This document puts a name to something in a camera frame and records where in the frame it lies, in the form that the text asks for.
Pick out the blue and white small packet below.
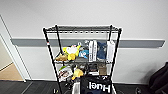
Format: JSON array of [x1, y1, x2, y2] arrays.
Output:
[[79, 49, 90, 60]]

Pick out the narrow white box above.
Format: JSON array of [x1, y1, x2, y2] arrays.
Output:
[[92, 39, 99, 63], [88, 39, 95, 63]]

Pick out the yellow and white plush toy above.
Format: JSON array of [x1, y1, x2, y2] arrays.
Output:
[[62, 44, 82, 62]]

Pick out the brown plush toy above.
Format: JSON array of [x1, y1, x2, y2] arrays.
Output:
[[54, 53, 70, 63]]

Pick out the large white box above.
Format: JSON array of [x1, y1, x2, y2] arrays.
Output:
[[105, 39, 116, 64]]

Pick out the small yellow toy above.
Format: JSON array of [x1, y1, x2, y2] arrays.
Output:
[[71, 68, 85, 81]]

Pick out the small brown cardboard box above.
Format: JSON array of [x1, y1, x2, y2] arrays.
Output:
[[98, 65, 109, 76]]

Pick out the white and red snack bag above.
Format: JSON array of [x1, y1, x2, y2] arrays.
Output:
[[58, 65, 74, 83]]

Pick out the black bag with white print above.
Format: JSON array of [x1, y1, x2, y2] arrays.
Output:
[[79, 75, 114, 94]]

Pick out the black office chair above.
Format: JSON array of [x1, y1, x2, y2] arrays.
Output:
[[148, 61, 168, 93]]

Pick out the black wire shelf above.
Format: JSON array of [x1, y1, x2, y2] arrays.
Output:
[[42, 24, 123, 94]]

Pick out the white door frame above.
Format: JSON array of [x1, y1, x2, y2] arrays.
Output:
[[0, 14, 28, 83]]

